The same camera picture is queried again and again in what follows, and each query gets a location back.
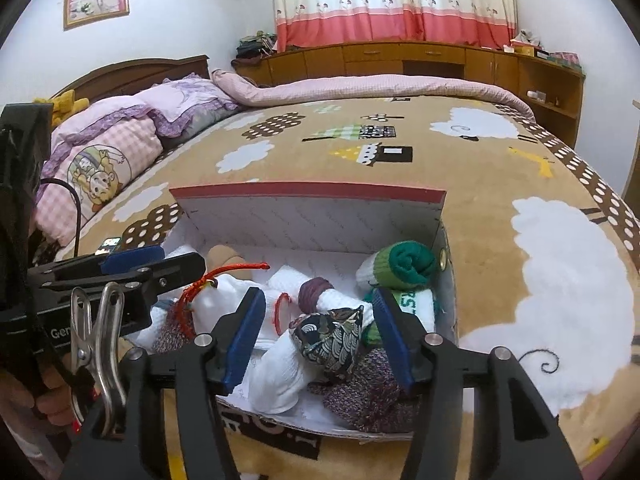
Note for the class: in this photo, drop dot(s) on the metal spring clip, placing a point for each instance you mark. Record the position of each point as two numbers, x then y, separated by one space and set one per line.
110 360

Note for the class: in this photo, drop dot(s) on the yellow knitted cloth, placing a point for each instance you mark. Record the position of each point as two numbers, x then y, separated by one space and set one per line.
65 105

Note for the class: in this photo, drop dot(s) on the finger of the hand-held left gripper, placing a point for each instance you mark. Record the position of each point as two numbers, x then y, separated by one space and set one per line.
175 267
130 257

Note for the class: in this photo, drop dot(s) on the person's left hand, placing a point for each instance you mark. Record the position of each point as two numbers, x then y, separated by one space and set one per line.
55 395

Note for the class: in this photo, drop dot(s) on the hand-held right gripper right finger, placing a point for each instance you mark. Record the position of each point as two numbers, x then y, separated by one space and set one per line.
395 345

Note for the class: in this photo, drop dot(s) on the pile of folded clothes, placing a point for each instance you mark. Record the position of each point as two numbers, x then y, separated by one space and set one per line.
252 45

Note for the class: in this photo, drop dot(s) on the tan sheep printed blanket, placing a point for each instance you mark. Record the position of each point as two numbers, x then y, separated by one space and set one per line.
475 170

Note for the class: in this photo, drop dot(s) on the purple frilled pillow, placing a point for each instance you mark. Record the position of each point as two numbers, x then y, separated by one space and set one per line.
185 95

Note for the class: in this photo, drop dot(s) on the white mesh sock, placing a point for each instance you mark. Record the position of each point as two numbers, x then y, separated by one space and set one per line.
227 295

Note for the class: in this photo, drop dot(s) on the checked cloth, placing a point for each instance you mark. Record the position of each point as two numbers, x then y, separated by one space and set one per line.
565 57

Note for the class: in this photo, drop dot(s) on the red cardboard shoebox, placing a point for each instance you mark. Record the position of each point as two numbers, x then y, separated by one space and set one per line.
310 225

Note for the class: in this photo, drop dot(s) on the white socks red tie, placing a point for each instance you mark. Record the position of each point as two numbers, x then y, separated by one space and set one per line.
197 285

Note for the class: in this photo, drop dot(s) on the long wooden cabinet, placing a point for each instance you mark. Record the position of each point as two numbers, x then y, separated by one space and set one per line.
430 55

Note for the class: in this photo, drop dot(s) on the tissue box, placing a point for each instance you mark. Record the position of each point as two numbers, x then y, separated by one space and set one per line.
522 47

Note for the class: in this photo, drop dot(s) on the beige sock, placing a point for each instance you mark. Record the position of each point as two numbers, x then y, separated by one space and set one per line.
220 257

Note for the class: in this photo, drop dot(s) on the white sock green band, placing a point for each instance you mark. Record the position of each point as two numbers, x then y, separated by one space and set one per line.
410 260
420 305

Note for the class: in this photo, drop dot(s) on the light wooden shelf unit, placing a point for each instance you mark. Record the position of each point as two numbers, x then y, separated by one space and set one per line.
634 170

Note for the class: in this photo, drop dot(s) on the purple knitted sock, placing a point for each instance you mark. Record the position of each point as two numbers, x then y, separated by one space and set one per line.
370 400

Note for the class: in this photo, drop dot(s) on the maroon knitted sock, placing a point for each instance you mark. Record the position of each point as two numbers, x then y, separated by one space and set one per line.
170 332

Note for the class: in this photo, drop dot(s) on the dark patterned sock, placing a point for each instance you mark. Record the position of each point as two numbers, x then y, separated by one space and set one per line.
325 345

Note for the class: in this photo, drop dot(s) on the pink checked cartoon pillow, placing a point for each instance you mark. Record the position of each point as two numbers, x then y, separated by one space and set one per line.
115 155

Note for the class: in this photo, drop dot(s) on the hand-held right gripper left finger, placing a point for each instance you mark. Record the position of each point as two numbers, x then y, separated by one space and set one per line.
245 340

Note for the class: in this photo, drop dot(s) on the mobile phone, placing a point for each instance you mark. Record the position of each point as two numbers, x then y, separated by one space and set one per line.
107 245

